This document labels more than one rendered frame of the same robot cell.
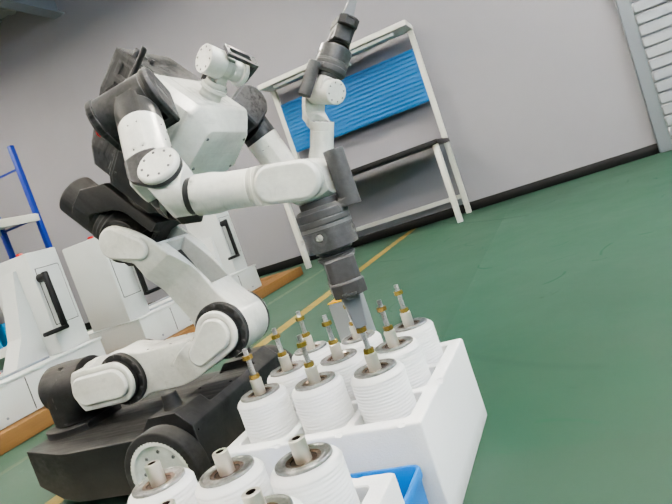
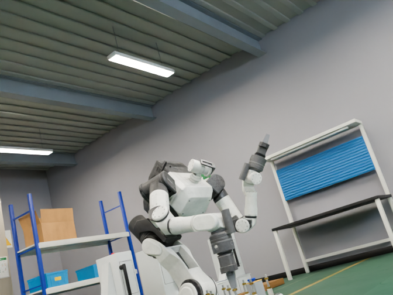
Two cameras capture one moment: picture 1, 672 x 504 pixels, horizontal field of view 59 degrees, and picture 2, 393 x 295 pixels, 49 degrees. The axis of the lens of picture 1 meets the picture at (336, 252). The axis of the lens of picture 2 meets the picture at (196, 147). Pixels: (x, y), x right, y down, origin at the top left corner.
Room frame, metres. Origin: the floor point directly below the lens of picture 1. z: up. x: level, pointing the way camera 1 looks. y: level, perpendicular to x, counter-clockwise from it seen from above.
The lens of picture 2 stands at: (-0.69, -0.39, 0.41)
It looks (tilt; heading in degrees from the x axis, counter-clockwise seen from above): 16 degrees up; 13
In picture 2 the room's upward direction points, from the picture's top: 16 degrees counter-clockwise
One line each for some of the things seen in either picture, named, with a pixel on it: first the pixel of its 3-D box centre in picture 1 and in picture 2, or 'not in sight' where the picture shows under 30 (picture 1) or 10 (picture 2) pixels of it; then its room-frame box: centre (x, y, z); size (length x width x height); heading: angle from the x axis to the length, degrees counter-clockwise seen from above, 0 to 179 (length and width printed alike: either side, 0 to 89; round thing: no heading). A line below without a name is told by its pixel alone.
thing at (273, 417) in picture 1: (276, 438); not in sight; (1.09, 0.22, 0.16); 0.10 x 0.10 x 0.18
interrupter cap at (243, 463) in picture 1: (227, 471); not in sight; (0.77, 0.23, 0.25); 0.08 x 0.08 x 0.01
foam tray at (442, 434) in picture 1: (365, 433); not in sight; (1.15, 0.06, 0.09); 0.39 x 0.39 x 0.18; 66
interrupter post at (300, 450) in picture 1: (300, 450); not in sight; (0.73, 0.12, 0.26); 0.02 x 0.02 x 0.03
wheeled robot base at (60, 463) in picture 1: (144, 401); not in sight; (1.64, 0.64, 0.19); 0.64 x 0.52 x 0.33; 68
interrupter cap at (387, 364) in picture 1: (375, 369); not in sight; (1.00, 0.00, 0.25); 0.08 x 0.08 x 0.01
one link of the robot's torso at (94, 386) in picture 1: (124, 373); not in sight; (1.65, 0.67, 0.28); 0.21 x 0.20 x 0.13; 68
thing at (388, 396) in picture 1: (392, 418); not in sight; (1.00, 0.00, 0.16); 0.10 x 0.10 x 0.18
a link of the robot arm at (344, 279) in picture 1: (336, 258); (224, 256); (1.00, 0.00, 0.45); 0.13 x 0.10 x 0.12; 3
